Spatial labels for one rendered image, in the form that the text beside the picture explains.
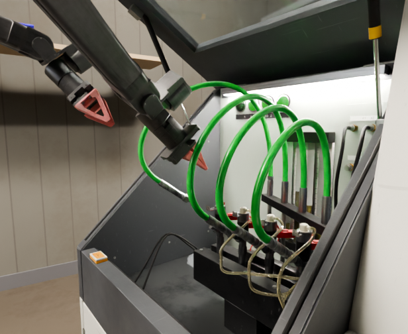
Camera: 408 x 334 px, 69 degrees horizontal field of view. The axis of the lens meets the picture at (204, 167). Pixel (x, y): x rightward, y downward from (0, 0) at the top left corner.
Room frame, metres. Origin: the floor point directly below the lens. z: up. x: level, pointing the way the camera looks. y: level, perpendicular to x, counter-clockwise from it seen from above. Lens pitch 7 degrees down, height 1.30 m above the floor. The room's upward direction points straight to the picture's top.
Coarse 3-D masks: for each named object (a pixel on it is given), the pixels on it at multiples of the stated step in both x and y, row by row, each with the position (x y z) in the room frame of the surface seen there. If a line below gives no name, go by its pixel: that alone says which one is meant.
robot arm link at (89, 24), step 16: (32, 0) 0.39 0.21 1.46; (48, 0) 0.37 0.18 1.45; (64, 0) 0.39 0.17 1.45; (80, 0) 0.40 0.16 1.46; (48, 16) 0.40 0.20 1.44; (64, 16) 0.40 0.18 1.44; (80, 16) 0.41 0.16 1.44; (96, 16) 0.43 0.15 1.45; (64, 32) 0.42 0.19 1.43; (80, 32) 0.42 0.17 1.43; (96, 32) 0.44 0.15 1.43; (112, 32) 0.46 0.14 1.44; (80, 48) 0.45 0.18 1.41; (96, 48) 0.45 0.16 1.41; (112, 48) 0.47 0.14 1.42; (96, 64) 0.47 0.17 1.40; (112, 64) 0.48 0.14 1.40; (128, 64) 0.51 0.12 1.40; (112, 80) 0.50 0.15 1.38; (128, 80) 0.52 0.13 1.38; (144, 80) 0.54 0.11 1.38; (128, 96) 0.53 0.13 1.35; (144, 96) 0.56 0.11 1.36; (144, 112) 0.58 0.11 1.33
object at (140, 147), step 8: (192, 88) 0.79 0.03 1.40; (200, 88) 0.80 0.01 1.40; (232, 88) 0.82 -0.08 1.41; (240, 88) 0.83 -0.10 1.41; (256, 104) 0.84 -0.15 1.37; (264, 120) 0.85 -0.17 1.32; (144, 128) 0.75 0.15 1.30; (264, 128) 0.85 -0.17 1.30; (144, 136) 0.75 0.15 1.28; (144, 160) 0.75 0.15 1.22; (144, 168) 0.75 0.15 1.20; (272, 168) 0.86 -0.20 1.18; (152, 176) 0.75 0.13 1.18; (272, 176) 0.85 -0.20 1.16
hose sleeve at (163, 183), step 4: (160, 184) 0.76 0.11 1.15; (164, 184) 0.76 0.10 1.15; (168, 184) 0.77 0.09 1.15; (164, 188) 0.76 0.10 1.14; (168, 188) 0.76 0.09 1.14; (172, 188) 0.77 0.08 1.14; (176, 188) 0.78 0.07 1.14; (172, 192) 0.77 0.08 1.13; (176, 192) 0.77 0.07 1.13; (180, 192) 0.78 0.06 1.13; (180, 196) 0.77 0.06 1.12; (184, 196) 0.78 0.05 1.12
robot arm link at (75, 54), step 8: (32, 40) 0.71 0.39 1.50; (40, 40) 0.71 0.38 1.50; (40, 48) 0.72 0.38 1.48; (48, 48) 0.72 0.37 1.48; (64, 48) 0.76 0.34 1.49; (72, 48) 0.77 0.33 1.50; (40, 56) 0.72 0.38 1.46; (48, 56) 0.73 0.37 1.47; (56, 56) 0.74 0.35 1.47; (72, 56) 0.77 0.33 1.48; (80, 56) 0.78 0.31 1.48; (80, 64) 0.78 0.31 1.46; (88, 64) 0.79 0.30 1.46; (80, 72) 0.80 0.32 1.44
